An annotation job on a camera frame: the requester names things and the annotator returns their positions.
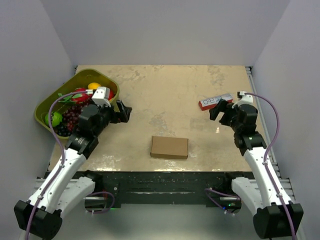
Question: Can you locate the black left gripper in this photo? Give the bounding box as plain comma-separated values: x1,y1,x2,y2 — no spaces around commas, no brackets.
94,99,132,137

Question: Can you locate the brown cardboard paper box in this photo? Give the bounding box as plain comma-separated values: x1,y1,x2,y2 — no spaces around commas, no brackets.
150,136,189,160

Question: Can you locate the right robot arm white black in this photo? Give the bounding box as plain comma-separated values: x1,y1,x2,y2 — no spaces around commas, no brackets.
209,99,304,240

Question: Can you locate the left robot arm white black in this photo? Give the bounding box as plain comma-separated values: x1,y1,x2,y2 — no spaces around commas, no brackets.
14,100,133,240

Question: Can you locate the red silver toothpaste box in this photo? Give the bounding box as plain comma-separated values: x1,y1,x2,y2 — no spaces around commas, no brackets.
198,93,233,111

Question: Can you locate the red apple toy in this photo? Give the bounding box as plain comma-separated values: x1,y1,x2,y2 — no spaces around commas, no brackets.
107,89,115,101

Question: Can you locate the yellow lemon toy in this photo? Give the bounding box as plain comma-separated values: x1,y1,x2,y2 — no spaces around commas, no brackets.
87,82,101,90

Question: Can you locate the pink dragon fruit toy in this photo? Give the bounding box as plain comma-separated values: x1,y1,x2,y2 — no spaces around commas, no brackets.
59,87,93,105

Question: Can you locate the purple grape bunch toy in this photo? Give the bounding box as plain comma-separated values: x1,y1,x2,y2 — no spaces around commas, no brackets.
62,104,84,132

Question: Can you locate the olive green plastic bin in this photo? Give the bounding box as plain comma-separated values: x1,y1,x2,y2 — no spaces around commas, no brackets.
34,69,120,140

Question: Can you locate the dark blue grape bunch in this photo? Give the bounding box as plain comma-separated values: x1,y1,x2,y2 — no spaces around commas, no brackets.
54,124,72,137

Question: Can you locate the green striped melon toy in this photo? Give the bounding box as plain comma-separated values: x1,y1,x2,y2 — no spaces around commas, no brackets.
44,111,63,128

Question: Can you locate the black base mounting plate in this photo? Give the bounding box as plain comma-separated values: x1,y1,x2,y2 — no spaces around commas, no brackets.
72,170,254,210

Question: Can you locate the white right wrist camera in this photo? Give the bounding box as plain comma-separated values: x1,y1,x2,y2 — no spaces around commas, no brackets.
231,91,254,109

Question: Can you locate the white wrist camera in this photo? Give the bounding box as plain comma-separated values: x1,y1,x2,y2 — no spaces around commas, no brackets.
231,91,254,109
91,86,111,107

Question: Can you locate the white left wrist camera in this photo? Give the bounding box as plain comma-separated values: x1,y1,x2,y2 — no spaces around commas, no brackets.
91,86,111,107

